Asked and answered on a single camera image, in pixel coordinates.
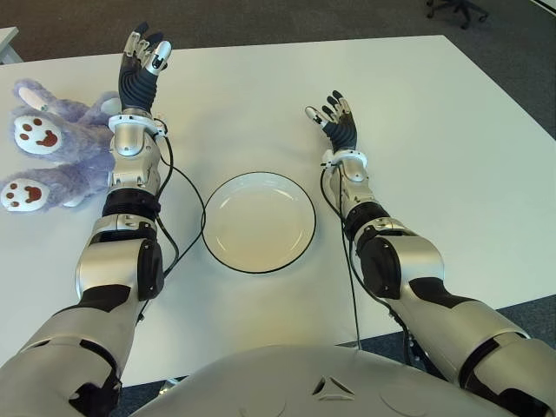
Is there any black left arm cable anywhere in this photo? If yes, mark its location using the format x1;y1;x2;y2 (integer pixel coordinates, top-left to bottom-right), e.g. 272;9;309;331
154;129;208;279

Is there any white plate black rim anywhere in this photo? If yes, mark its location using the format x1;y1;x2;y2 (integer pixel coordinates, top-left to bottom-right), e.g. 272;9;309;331
202;171;317;275

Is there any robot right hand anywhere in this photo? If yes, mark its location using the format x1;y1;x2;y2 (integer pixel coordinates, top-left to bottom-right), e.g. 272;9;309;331
305;89;360;154

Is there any silver robot torso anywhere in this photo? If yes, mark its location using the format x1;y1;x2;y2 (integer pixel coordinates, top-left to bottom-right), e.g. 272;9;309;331
129;345;513;417

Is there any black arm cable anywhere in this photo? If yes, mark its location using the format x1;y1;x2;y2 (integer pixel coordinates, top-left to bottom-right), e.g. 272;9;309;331
320;167;364;351
154;129;208;279

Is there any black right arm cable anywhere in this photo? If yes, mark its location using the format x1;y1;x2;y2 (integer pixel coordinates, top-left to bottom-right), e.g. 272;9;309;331
320;167;364;351

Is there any purple plush bunny doll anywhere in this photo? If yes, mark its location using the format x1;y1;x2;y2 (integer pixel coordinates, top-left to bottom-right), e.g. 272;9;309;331
0;78;122;214

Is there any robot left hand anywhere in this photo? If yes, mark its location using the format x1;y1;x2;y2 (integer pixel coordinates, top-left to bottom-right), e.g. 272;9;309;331
117;30;173;115

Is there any black office chair base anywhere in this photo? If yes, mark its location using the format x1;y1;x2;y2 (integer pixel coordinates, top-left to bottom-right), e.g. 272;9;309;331
425;0;490;30

